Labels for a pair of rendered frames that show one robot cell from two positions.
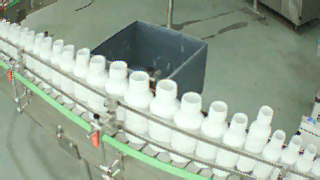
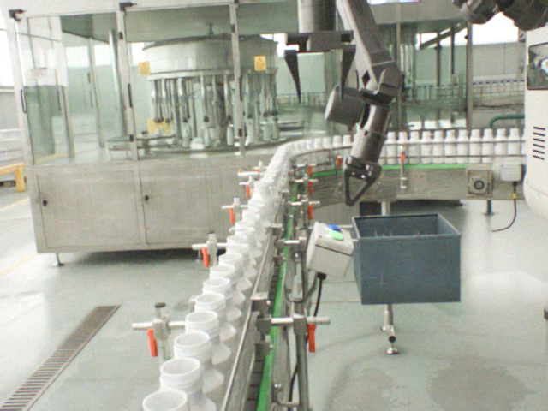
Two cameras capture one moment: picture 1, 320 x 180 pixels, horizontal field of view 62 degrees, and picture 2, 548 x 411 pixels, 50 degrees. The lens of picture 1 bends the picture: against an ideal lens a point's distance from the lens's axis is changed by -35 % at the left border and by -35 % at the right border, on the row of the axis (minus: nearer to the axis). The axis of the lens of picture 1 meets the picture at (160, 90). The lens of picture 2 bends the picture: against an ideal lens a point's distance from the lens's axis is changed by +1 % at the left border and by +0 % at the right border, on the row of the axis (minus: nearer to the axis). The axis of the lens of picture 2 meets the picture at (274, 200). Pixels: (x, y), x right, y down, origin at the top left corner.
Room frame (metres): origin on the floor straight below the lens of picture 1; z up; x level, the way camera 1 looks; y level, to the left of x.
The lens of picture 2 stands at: (-0.04, -1.48, 1.41)
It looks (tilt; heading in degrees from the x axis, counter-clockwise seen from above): 10 degrees down; 65
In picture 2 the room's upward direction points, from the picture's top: 3 degrees counter-clockwise
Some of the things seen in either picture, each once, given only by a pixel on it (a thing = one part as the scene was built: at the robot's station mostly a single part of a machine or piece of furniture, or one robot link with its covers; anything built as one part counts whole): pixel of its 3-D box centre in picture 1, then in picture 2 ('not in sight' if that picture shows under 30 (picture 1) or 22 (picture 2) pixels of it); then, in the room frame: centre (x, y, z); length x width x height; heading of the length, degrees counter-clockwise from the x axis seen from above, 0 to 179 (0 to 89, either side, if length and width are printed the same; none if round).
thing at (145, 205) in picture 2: not in sight; (212, 119); (2.02, 4.33, 1.18); 2.88 x 2.73 x 2.35; 151
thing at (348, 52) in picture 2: not in sight; (331, 68); (0.43, -0.71, 1.44); 0.07 x 0.07 x 0.09; 61
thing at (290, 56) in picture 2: not in sight; (307, 70); (0.40, -0.69, 1.44); 0.07 x 0.07 x 0.09; 61
